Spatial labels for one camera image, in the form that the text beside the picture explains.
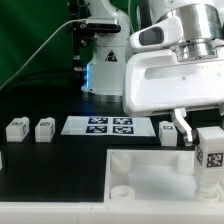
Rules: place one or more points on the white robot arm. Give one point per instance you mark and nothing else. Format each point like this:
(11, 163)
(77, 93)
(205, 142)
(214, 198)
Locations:
(203, 34)

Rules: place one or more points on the white square tabletop part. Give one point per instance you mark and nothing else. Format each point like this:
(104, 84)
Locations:
(152, 175)

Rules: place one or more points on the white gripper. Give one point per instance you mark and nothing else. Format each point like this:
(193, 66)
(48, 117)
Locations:
(156, 83)

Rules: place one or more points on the white block left edge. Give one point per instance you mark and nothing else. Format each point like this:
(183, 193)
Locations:
(0, 161)

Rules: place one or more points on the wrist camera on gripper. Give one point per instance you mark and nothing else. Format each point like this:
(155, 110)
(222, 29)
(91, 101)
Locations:
(161, 35)

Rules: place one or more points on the white sheet with tags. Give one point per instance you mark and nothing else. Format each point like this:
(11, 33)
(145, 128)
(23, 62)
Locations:
(111, 126)

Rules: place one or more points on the black camera on stand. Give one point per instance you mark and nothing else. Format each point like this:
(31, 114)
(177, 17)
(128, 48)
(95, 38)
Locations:
(83, 33)

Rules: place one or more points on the white front rail fixture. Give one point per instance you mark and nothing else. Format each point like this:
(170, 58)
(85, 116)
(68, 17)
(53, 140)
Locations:
(98, 213)

